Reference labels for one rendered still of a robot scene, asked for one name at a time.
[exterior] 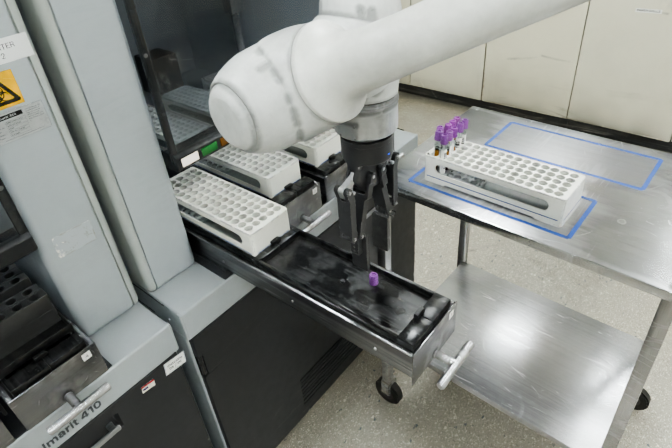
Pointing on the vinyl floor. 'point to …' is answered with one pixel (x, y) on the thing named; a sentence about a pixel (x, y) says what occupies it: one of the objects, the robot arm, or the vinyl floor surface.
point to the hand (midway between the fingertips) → (371, 242)
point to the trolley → (643, 258)
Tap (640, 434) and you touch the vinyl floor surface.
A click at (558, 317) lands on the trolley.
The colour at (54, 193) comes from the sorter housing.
